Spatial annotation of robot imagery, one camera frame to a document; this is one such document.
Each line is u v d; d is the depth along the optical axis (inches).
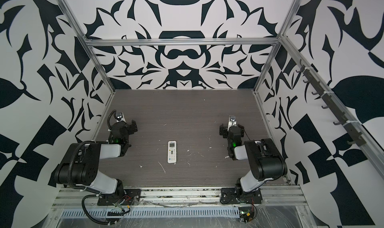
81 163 17.9
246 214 28.0
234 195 29.3
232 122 31.8
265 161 18.4
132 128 35.8
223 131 33.8
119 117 31.0
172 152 34.3
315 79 25.1
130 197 28.7
